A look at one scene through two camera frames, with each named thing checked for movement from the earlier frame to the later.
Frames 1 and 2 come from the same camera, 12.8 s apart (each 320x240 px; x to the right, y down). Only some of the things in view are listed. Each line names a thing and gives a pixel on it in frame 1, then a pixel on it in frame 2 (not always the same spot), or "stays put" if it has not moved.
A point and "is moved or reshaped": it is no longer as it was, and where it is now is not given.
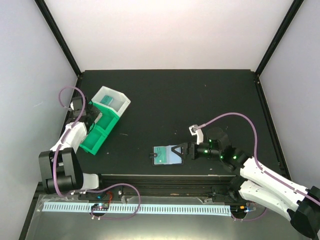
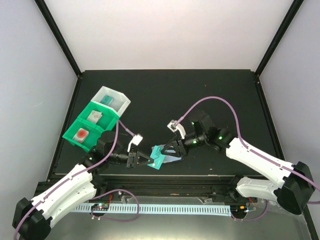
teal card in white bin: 107,100 stays put
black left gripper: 95,110 to 143,162
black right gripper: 185,145 to 175,137
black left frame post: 59,36 stays put
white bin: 119,103 stays put
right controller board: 238,210 stays put
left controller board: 100,206 stays put
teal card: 161,158 is moved or reshaped
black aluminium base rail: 199,186 stays put
